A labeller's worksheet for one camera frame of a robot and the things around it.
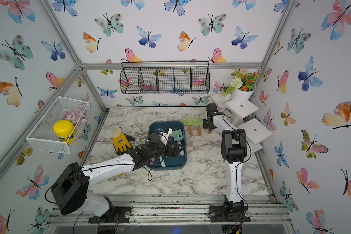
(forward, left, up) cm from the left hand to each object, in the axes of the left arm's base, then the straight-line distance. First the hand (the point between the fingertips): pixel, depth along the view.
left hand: (180, 144), depth 79 cm
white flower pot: (+27, -37, +9) cm, 47 cm away
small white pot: (+41, -32, +4) cm, 52 cm away
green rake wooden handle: (+32, -6, -19) cm, 38 cm away
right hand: (+25, -22, -13) cm, 36 cm away
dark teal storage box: (-3, +8, -16) cm, 18 cm away
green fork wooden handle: (+32, -14, -19) cm, 40 cm away
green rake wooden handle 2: (+37, -19, -19) cm, 46 cm away
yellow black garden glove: (+14, +41, -17) cm, 46 cm away
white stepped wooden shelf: (+21, -34, +3) cm, 40 cm away
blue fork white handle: (+16, +2, -16) cm, 23 cm away
